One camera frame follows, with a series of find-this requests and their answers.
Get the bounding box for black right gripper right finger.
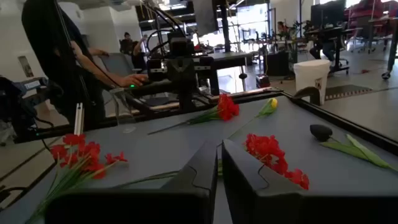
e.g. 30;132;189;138
221;138;398;224

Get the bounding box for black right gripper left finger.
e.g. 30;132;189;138
45;139;218;224

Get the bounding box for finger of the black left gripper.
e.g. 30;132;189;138
181;59;197;84
167;59;182;84

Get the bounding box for red artificial flower bunch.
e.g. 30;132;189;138
111;133;310;190
24;133;129;224
147;93;240;135

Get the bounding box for black artificial tulip green leaves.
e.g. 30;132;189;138
310;124;398;172

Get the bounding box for short-stemmed yellow artificial tulip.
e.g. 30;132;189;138
217;98;279;147

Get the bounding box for clear glass vase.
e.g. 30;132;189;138
108;87;137;126

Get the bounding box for person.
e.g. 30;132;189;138
21;0;149;128
119;32;147;72
307;20;345;62
276;21;290;38

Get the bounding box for black building pillar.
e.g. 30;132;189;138
219;0;231;53

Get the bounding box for grey hanging panel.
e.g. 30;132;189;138
192;0;218;37

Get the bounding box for red black floor device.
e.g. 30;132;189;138
256;73;272;89

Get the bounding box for black floor cabinet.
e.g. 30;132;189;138
266;51;290;77

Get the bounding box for silver aluminium extrusion bar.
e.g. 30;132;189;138
73;102;85;136

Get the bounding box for white trash bin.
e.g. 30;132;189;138
293;58;331;106

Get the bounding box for striped floor mat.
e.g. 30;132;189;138
325;84;373;101

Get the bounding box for black computer monitor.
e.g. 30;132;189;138
310;0;346;29

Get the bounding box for black background office desk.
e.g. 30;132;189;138
306;27;363;75

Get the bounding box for framed wall picture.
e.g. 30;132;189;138
17;55;34;78

